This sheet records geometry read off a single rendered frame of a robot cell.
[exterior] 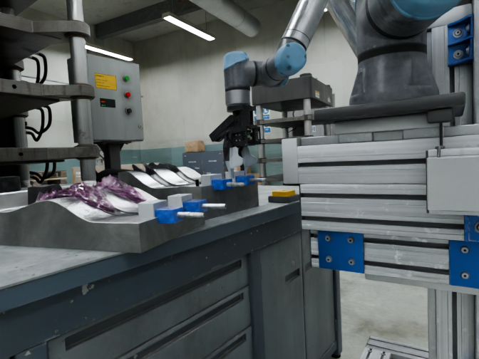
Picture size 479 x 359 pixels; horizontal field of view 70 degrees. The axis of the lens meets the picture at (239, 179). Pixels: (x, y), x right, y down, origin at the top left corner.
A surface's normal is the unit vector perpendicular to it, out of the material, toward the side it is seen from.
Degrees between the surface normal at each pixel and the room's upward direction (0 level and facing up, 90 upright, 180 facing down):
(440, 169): 90
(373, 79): 73
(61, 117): 90
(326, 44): 90
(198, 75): 90
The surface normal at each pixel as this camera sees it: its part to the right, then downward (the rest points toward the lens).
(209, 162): -0.45, 0.08
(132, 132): 0.79, 0.00
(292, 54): 0.29, 0.05
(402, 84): -0.23, -0.22
